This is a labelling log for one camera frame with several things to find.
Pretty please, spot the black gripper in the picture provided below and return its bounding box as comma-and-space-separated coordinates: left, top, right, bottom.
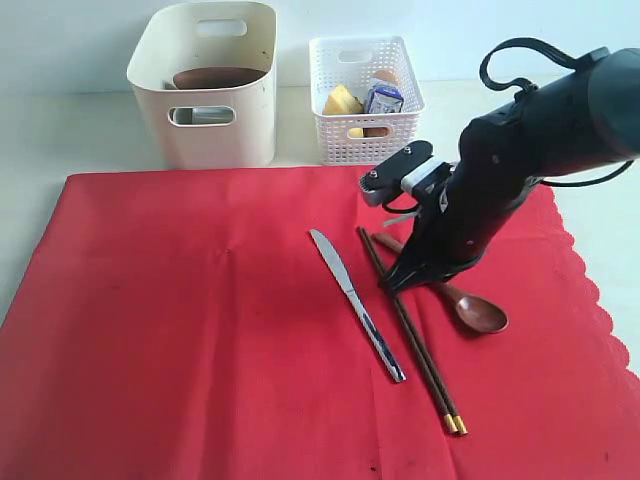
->
381, 153, 541, 295

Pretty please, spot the brown wooden spoon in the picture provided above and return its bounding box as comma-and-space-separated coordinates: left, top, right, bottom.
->
373, 230, 510, 335

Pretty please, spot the orange fried chicken nugget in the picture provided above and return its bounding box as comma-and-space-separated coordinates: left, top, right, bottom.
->
363, 127, 390, 138

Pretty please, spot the dark wooden chopstick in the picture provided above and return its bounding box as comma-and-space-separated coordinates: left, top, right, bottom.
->
373, 245, 468, 436
356, 227, 459, 434

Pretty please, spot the blue white milk carton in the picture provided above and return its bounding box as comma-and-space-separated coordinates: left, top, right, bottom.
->
365, 83, 404, 114

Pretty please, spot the yellow cheese wedge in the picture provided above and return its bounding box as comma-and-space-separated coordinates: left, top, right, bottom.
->
322, 84, 364, 115

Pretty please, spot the brown egg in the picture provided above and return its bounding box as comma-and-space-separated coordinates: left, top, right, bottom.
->
370, 70, 400, 87

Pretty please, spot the stainless steel cup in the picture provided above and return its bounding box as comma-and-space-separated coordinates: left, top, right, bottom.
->
170, 106, 235, 126

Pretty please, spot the brown wooden plate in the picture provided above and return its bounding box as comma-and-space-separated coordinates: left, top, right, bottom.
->
173, 67, 266, 90

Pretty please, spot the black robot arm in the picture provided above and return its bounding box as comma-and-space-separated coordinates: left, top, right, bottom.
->
361, 44, 639, 292

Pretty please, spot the silver table knife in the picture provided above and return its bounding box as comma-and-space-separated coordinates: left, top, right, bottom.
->
309, 229, 406, 383

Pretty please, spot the white perforated plastic basket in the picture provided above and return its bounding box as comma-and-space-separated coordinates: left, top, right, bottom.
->
309, 35, 425, 165

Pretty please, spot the red table cloth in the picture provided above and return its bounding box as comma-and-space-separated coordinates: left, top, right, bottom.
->
1, 167, 639, 479

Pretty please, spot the cream plastic bin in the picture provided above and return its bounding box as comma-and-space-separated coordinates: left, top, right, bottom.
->
126, 1, 277, 169

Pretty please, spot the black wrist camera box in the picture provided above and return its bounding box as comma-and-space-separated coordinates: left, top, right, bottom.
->
359, 140, 433, 207

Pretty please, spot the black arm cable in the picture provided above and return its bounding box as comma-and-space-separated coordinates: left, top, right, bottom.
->
382, 35, 636, 229

